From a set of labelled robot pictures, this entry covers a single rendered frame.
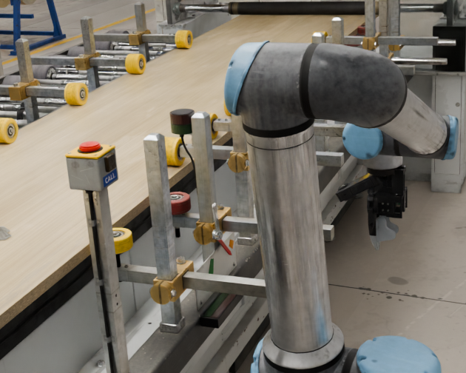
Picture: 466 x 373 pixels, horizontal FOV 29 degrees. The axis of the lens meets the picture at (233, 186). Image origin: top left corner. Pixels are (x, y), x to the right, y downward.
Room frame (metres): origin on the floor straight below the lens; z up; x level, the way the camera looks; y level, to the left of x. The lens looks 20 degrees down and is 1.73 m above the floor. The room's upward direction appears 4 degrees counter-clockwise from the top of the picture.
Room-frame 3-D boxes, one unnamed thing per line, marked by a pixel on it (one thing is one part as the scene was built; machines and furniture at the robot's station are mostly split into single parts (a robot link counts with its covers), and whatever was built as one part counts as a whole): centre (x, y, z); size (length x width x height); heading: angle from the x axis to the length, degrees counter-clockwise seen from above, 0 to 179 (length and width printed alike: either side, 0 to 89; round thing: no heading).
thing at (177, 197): (2.18, 0.15, 0.85); 0.08 x 0.08 x 0.11
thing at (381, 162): (1.98, -0.35, 1.05); 0.10 x 0.09 x 0.05; 159
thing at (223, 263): (2.06, 0.05, 0.75); 0.26 x 0.01 x 0.10; 157
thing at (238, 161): (2.35, -0.04, 0.95); 0.14 x 0.06 x 0.05; 157
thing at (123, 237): (1.97, 0.28, 0.85); 0.08 x 0.08 x 0.11
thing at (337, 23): (3.26, -0.41, 0.90); 0.04 x 0.04 x 0.48; 67
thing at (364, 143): (1.87, -0.31, 1.14); 0.12 x 0.12 x 0.09; 65
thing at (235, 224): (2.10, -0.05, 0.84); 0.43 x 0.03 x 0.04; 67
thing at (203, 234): (2.12, 0.06, 0.85); 0.14 x 0.06 x 0.05; 157
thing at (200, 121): (2.10, 0.07, 0.91); 0.04 x 0.04 x 0.48; 67
